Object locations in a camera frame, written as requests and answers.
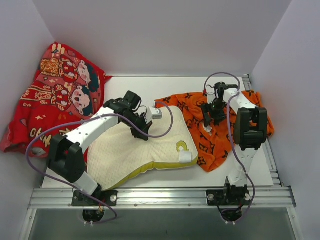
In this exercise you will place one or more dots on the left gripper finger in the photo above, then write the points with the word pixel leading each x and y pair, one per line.
pixel 138 135
pixel 146 127

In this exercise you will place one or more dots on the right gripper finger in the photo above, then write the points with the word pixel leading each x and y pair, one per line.
pixel 206 118
pixel 217 119

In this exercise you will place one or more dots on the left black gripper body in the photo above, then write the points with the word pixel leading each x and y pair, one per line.
pixel 141 126

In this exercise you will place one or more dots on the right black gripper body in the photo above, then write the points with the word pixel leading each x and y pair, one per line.
pixel 208 113

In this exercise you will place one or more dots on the cream textured pillow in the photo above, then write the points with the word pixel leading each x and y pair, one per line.
pixel 116 156

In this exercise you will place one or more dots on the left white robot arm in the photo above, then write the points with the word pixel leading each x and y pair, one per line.
pixel 66 152

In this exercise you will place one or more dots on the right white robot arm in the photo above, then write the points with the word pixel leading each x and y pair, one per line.
pixel 246 136

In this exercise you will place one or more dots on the red cartoon patterned pillow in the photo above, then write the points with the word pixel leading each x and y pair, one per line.
pixel 67 87

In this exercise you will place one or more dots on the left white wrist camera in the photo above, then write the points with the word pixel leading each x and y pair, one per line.
pixel 155 114

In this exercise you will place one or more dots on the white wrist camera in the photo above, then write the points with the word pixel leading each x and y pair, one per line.
pixel 155 114
pixel 211 93

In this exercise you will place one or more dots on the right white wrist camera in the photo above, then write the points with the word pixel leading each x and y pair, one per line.
pixel 211 93

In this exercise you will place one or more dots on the aluminium side rail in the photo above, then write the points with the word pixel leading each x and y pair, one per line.
pixel 266 146

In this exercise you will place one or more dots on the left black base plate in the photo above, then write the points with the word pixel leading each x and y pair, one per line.
pixel 108 197

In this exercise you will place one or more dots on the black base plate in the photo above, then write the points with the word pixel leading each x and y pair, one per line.
pixel 215 197
pixel 108 197

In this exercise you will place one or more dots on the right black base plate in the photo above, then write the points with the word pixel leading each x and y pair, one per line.
pixel 215 197

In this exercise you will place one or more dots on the aluminium front rail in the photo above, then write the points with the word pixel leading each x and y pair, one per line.
pixel 147 198

